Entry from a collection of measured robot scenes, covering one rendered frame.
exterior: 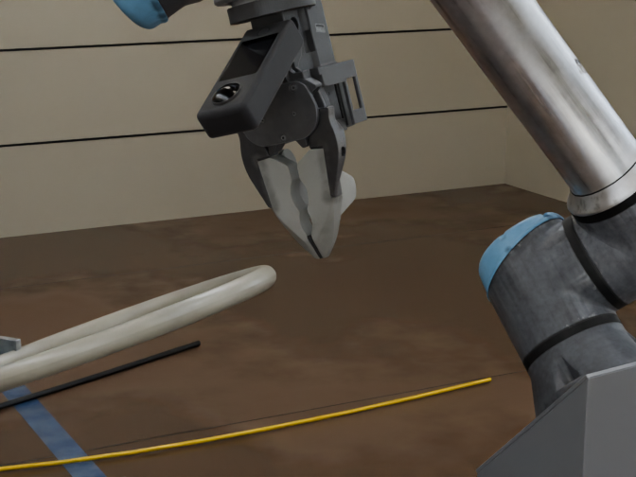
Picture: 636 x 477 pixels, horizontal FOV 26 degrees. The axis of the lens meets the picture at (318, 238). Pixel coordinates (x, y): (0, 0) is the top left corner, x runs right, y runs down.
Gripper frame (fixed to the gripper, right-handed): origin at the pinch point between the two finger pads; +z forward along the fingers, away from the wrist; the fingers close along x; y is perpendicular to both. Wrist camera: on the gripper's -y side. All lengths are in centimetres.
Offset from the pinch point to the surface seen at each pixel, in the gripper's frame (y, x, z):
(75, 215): 483, 440, 37
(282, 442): 271, 196, 105
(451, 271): 500, 234, 100
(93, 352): 27, 49, 13
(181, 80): 537, 388, -20
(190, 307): 37, 42, 11
